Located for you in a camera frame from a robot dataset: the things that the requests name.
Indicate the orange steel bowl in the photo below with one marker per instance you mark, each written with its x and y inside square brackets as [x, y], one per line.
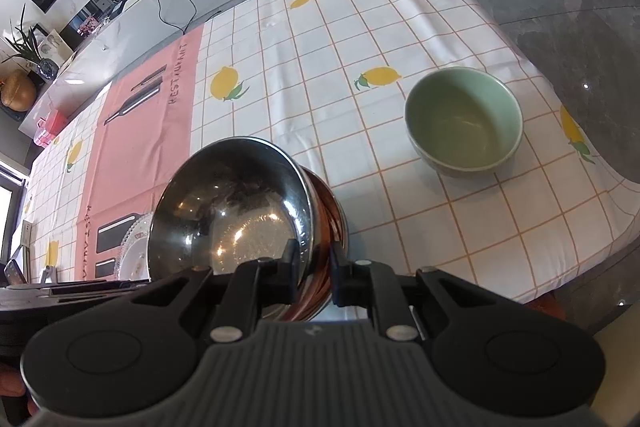
[315, 293]

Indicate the phone on stand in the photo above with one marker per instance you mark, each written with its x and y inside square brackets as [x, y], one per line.
[13, 273]

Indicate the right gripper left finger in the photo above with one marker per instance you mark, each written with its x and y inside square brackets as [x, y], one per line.
[255, 285]

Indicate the clear glass floral plate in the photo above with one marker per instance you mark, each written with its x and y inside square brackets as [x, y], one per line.
[143, 224]

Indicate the pink storage box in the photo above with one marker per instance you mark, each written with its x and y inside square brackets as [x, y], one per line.
[49, 127]

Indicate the white fruity oval plate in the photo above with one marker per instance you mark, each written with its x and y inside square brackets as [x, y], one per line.
[134, 261]

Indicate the blue vase with plant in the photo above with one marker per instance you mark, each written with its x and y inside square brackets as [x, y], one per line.
[23, 43]

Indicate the person's left hand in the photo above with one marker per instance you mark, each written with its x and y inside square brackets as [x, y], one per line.
[15, 399]

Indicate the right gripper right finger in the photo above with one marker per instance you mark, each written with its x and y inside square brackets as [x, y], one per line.
[375, 287]

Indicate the golden round vase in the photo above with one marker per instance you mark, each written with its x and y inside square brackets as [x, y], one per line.
[18, 92]

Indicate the blue steel bowl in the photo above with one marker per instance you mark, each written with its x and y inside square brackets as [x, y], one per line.
[235, 200]

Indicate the green ceramic bowl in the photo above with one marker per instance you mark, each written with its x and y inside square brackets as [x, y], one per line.
[463, 122]

